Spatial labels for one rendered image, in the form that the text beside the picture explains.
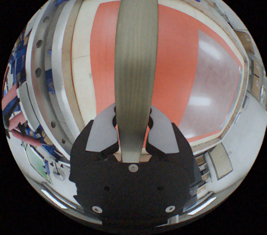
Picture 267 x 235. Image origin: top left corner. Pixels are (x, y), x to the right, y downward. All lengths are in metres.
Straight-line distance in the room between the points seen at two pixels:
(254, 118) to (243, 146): 1.02
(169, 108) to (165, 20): 0.20
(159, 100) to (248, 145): 3.83
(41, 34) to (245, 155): 4.26
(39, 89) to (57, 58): 0.08
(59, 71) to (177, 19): 0.25
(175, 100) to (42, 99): 0.31
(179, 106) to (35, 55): 0.35
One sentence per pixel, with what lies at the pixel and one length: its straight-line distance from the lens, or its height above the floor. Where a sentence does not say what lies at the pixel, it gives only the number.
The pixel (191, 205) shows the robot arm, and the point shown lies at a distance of 0.76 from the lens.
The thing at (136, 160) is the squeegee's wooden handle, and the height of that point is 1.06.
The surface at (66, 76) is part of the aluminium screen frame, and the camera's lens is 0.20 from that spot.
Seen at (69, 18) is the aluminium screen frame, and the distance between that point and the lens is 0.22.
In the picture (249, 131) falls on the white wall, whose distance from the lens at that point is 3.77.
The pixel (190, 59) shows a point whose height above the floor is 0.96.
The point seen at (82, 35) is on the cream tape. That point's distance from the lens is 0.20.
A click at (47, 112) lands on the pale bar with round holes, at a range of 0.24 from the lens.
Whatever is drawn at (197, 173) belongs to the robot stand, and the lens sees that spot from 0.76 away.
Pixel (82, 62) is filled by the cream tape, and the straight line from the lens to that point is 0.19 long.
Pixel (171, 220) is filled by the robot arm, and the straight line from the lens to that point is 0.68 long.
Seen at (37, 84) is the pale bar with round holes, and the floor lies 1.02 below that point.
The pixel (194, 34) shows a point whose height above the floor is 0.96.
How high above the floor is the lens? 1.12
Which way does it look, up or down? 61 degrees down
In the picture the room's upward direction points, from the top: 178 degrees clockwise
